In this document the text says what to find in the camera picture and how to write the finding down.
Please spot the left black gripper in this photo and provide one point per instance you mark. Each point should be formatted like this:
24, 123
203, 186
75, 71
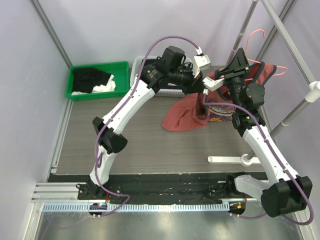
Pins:
194, 85

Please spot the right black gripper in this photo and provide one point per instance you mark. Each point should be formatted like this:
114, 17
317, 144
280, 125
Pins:
232, 74

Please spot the red tank top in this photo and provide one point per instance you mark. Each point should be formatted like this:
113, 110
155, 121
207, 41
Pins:
189, 113

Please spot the green plastic tray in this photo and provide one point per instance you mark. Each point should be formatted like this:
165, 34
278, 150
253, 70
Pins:
120, 70

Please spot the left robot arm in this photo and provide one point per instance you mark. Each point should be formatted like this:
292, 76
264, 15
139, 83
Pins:
155, 74

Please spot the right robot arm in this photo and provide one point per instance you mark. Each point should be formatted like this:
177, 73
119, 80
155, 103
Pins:
286, 191

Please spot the white plastic basket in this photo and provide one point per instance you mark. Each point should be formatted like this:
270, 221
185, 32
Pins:
170, 90

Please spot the grey clothes rack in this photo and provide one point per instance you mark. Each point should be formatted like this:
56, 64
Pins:
314, 86

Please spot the white garment in tray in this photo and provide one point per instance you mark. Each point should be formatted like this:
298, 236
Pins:
85, 87

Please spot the black garment in tray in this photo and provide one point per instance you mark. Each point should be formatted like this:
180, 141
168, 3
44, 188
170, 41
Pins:
91, 75

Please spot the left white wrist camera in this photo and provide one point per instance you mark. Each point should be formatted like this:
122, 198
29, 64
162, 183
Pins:
200, 62

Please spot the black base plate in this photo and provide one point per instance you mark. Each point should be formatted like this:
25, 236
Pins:
162, 189

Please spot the grey aluminium frame post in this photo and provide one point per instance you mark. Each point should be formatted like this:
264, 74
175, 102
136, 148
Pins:
51, 31

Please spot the white slotted cable duct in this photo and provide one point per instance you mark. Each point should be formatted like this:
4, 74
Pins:
97, 207

